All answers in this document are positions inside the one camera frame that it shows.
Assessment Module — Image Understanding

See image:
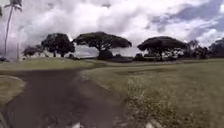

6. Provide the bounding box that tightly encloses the wide flat-crowned tree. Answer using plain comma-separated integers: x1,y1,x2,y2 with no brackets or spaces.
72,31,133,61
136,35,188,61

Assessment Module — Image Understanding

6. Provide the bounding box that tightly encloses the round dark tree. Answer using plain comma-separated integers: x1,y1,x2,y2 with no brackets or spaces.
40,32,76,58

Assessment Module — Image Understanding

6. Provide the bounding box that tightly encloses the green grass field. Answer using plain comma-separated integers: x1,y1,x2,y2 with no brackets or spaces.
81,59,224,128
0,57,101,72

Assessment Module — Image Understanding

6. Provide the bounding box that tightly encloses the dark asphalt path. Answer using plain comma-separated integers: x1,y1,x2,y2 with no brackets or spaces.
1,67,129,128

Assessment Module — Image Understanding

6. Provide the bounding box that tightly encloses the robot's own part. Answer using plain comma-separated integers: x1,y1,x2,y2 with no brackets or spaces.
145,122,155,128
71,122,82,128

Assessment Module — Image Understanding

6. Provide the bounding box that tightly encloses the small dark tree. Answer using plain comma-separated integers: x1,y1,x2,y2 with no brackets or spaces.
21,45,46,58

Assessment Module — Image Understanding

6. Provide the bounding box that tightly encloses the row of dark trees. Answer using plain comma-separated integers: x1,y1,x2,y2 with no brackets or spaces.
184,37,224,60

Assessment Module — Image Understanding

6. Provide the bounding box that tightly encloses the dry grass patch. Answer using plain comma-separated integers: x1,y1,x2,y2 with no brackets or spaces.
0,74,27,108

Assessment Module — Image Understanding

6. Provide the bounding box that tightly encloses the tall palm tree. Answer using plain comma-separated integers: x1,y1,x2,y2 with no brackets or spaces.
2,0,24,58

